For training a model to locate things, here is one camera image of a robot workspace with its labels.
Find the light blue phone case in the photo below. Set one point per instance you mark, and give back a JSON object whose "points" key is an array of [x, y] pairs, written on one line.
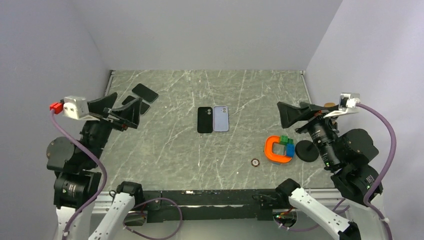
{"points": [[220, 118]]}

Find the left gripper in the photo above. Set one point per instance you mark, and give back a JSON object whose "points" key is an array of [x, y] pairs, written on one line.
{"points": [[101, 108]]}

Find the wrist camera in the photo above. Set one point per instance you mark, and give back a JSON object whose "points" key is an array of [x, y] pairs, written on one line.
{"points": [[73, 107], [347, 105]]}

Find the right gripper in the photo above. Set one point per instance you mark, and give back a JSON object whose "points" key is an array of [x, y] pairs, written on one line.
{"points": [[289, 113]]}

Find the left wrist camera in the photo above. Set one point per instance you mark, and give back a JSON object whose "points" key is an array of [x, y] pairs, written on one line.
{"points": [[73, 107]]}

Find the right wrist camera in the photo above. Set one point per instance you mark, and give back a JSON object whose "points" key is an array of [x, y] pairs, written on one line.
{"points": [[347, 105]]}

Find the green toy brick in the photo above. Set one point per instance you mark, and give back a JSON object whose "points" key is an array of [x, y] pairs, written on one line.
{"points": [[285, 140]]}

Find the brown microphone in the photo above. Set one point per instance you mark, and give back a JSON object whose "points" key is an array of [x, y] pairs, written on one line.
{"points": [[329, 105]]}

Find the small round brown coin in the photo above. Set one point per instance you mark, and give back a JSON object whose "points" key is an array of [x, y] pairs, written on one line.
{"points": [[255, 162]]}

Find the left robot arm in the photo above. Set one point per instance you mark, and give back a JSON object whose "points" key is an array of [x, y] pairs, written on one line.
{"points": [[80, 177]]}

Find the orange curved toy track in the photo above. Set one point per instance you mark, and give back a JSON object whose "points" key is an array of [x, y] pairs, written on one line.
{"points": [[269, 153]]}

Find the black smartphone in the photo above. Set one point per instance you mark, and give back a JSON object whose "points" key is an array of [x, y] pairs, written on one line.
{"points": [[144, 92]]}

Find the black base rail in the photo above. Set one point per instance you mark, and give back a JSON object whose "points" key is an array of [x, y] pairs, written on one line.
{"points": [[197, 205]]}

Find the blue toy brick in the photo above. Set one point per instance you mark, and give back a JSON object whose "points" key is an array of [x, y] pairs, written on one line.
{"points": [[290, 150]]}

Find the black phone case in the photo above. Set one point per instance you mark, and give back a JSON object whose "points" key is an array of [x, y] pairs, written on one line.
{"points": [[204, 120]]}

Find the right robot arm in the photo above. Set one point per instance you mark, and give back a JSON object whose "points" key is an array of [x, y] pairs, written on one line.
{"points": [[348, 158]]}

